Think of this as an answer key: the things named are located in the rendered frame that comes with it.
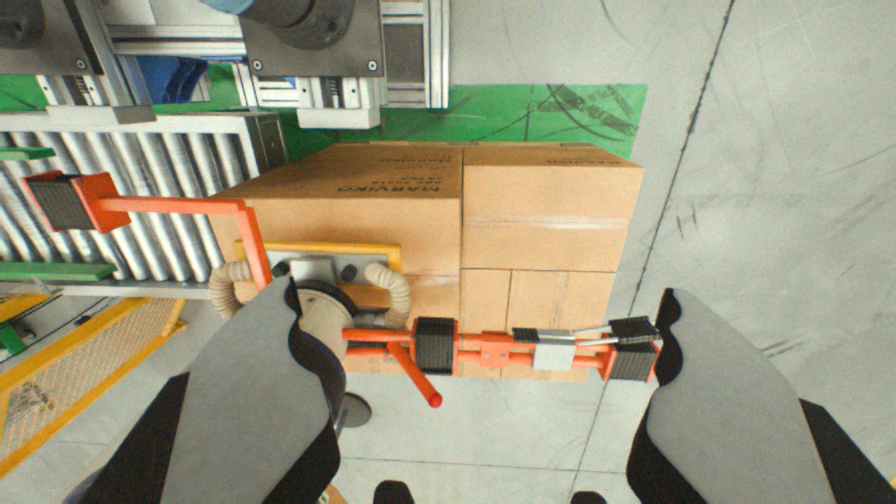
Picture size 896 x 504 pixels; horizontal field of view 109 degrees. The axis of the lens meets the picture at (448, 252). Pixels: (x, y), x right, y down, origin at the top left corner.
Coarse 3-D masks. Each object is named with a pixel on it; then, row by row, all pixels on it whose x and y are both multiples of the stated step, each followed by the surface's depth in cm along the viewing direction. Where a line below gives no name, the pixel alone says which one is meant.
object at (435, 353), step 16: (416, 320) 59; (432, 320) 58; (448, 320) 58; (416, 336) 55; (432, 336) 55; (448, 336) 55; (416, 352) 58; (432, 352) 58; (448, 352) 57; (432, 368) 59; (448, 368) 59
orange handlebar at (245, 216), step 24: (240, 216) 48; (264, 264) 52; (360, 336) 58; (384, 336) 58; (408, 336) 57; (480, 336) 57; (504, 336) 57; (480, 360) 59; (504, 360) 58; (528, 360) 59; (576, 360) 58; (600, 360) 58
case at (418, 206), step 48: (240, 192) 78; (288, 192) 77; (336, 192) 77; (384, 192) 76; (432, 192) 75; (288, 240) 78; (336, 240) 77; (384, 240) 76; (432, 240) 76; (240, 288) 85; (432, 288) 82
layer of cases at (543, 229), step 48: (480, 192) 111; (528, 192) 110; (576, 192) 109; (624, 192) 108; (480, 240) 119; (528, 240) 118; (576, 240) 117; (624, 240) 116; (480, 288) 128; (528, 288) 127; (576, 288) 126; (576, 336) 137
